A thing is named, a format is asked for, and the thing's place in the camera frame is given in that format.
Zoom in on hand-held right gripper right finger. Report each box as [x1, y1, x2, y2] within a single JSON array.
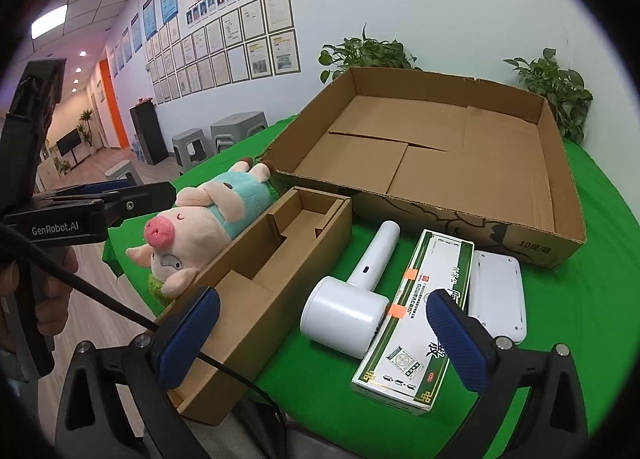
[[426, 288, 589, 459]]

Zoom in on wall of framed certificates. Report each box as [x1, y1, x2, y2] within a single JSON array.
[[107, 0, 302, 105]]

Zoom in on pink pig plush toy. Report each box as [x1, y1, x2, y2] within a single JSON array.
[[125, 158, 282, 298]]

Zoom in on tall corridor plant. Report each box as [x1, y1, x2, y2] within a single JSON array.
[[77, 108, 96, 148]]

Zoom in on white flat plastic device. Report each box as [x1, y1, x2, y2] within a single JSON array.
[[467, 249, 529, 345]]

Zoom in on person's left hand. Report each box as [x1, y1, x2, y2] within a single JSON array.
[[0, 245, 80, 341]]

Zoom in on black cabinet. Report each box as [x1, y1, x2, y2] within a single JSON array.
[[129, 100, 170, 165]]

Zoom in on black tv monitor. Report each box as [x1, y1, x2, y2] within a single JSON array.
[[54, 128, 84, 158]]

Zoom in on leafy green potted plant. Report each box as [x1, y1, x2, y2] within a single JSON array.
[[502, 47, 594, 146]]

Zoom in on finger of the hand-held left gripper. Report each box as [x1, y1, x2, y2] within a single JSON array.
[[102, 181, 177, 228], [34, 178, 147, 202]]

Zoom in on light grey stool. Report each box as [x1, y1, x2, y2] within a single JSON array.
[[102, 159, 146, 188]]

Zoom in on black cable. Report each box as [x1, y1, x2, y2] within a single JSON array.
[[0, 222, 291, 459]]

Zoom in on bushy green potted plant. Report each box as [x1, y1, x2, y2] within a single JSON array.
[[318, 23, 422, 86]]

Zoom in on green and white medicine box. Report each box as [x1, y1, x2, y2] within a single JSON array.
[[350, 228, 475, 417]]

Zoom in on small cardboard insert box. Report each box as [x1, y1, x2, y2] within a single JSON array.
[[152, 185, 354, 428]]

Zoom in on white handheld lint remover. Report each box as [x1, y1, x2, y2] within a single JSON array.
[[299, 220, 402, 360]]

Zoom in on grey plastic stool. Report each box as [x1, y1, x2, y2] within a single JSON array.
[[171, 128, 209, 173], [209, 111, 269, 158]]

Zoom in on large shallow cardboard box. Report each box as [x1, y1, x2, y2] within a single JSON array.
[[254, 66, 587, 271]]

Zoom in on green tablecloth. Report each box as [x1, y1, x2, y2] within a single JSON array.
[[102, 114, 640, 459]]

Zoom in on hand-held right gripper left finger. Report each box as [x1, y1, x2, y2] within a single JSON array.
[[54, 286, 221, 459]]

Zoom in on ceiling light panel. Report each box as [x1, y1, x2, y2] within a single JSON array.
[[30, 4, 69, 40]]

